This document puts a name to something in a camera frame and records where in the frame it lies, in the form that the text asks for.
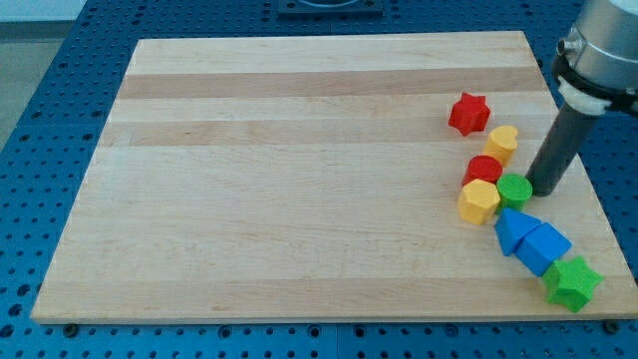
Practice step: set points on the yellow hexagon block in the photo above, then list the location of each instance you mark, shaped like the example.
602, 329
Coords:
478, 201

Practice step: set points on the red cylinder block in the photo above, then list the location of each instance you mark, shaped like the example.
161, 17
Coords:
483, 167

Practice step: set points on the yellow heart block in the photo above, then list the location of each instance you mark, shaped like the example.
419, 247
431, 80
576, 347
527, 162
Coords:
501, 144

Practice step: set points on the blue cube block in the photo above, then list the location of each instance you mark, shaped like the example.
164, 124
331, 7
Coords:
540, 247

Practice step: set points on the red star block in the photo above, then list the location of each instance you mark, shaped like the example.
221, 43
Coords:
469, 114

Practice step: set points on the light wooden board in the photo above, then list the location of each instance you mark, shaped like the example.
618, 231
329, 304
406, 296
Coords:
298, 179

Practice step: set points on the green star block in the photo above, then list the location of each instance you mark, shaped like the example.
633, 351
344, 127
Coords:
570, 283

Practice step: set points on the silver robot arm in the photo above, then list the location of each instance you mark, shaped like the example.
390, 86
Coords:
595, 68

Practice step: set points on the blue triangle block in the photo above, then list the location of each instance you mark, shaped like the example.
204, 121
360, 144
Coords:
511, 227

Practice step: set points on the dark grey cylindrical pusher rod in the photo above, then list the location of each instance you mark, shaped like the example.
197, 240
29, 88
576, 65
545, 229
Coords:
560, 146

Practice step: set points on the green cylinder block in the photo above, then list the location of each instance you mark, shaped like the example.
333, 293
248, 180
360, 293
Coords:
514, 191

